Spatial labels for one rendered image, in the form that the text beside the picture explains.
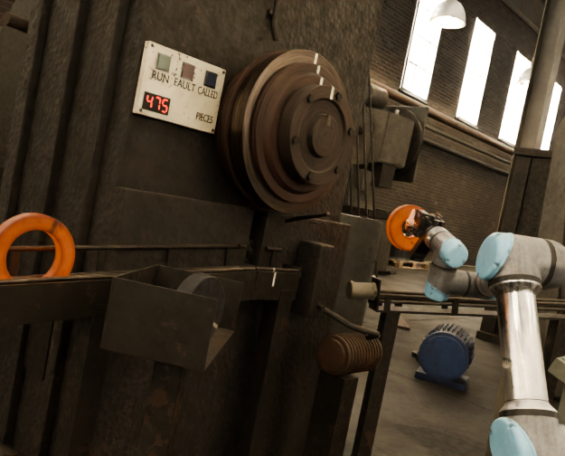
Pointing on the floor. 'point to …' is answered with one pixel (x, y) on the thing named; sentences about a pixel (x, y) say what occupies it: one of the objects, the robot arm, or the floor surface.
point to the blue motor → (446, 356)
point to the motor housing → (338, 389)
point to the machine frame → (155, 213)
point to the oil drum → (356, 268)
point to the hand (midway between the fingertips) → (409, 222)
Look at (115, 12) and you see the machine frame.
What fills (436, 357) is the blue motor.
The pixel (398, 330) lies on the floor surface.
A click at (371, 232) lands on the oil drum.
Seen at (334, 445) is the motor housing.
